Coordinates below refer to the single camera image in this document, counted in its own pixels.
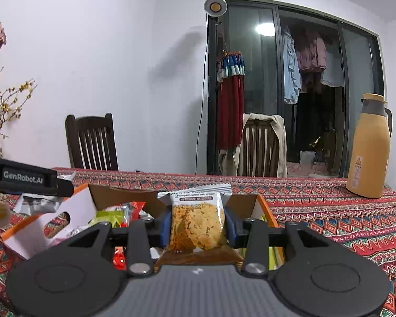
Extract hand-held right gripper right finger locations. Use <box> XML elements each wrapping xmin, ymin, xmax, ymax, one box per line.
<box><xmin>224</xmin><ymin>205</ymin><xmax>332</xmax><ymax>278</ymax></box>

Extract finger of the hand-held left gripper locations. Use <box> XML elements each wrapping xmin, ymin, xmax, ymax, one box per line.
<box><xmin>51</xmin><ymin>171</ymin><xmax>76</xmax><ymax>198</ymax></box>

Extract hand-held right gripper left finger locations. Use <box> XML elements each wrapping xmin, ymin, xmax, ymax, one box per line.
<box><xmin>64</xmin><ymin>209</ymin><xmax>172</xmax><ymax>278</ymax></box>

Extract clear cookie packet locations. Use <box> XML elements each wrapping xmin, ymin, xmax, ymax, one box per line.
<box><xmin>155</xmin><ymin>184</ymin><xmax>245</xmax><ymax>266</ymax></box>

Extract silver snack packet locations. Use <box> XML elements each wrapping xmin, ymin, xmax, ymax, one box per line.
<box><xmin>13</xmin><ymin>172</ymin><xmax>76</xmax><ymax>215</ymax></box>

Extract pale green snack packet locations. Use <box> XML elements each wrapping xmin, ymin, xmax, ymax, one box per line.
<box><xmin>267</xmin><ymin>248</ymin><xmax>284</xmax><ymax>269</ymax></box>

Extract lime green snack packet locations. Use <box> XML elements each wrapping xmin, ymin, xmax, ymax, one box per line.
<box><xmin>89</xmin><ymin>209</ymin><xmax>126</xmax><ymax>228</ymax></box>

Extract orange cardboard box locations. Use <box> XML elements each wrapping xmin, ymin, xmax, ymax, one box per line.
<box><xmin>1</xmin><ymin>183</ymin><xmax>279</xmax><ymax>271</ymax></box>

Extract colourful red snack packet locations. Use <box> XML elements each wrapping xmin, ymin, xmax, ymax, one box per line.
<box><xmin>124</xmin><ymin>201</ymin><xmax>147</xmax><ymax>220</ymax></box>

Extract dark wooden chair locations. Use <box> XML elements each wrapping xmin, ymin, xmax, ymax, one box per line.
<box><xmin>65</xmin><ymin>113</ymin><xmax>119</xmax><ymax>171</ymax></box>

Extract wooden chair with light slats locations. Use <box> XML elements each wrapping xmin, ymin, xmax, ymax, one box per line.
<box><xmin>239</xmin><ymin>113</ymin><xmax>287</xmax><ymax>178</ymax></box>

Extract chair draped with cloth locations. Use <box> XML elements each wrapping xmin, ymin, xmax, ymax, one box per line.
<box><xmin>219</xmin><ymin>113</ymin><xmax>287</xmax><ymax>178</ymax></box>

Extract red hanging tassel ornament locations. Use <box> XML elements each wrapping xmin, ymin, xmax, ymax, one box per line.
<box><xmin>216</xmin><ymin>50</ymin><xmax>245</xmax><ymax>151</ymax></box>

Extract tan thermos jug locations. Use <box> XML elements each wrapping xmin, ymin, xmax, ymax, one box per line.
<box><xmin>346</xmin><ymin>93</ymin><xmax>393</xmax><ymax>199</ymax></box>

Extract light blue hanging shirt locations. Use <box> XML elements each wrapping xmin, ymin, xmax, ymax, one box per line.
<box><xmin>281</xmin><ymin>26</ymin><xmax>302</xmax><ymax>105</ymax></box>

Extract dark sliding glass door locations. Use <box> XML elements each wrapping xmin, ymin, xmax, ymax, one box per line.
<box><xmin>206</xmin><ymin>0</ymin><xmax>385</xmax><ymax>179</ymax></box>

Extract white hanging garment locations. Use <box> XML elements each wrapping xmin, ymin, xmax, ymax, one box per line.
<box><xmin>320</xmin><ymin>44</ymin><xmax>345</xmax><ymax>88</ymax></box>

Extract pink hanging clothes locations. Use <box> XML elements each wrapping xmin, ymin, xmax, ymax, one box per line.
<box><xmin>294</xmin><ymin>28</ymin><xmax>327</xmax><ymax>73</ymax></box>

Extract floor lamp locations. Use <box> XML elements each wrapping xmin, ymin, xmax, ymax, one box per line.
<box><xmin>204</xmin><ymin>0</ymin><xmax>228</xmax><ymax>175</ymax></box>

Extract black lamp cable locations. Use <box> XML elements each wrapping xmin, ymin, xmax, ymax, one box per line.
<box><xmin>195</xmin><ymin>23</ymin><xmax>208</xmax><ymax>175</ymax></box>

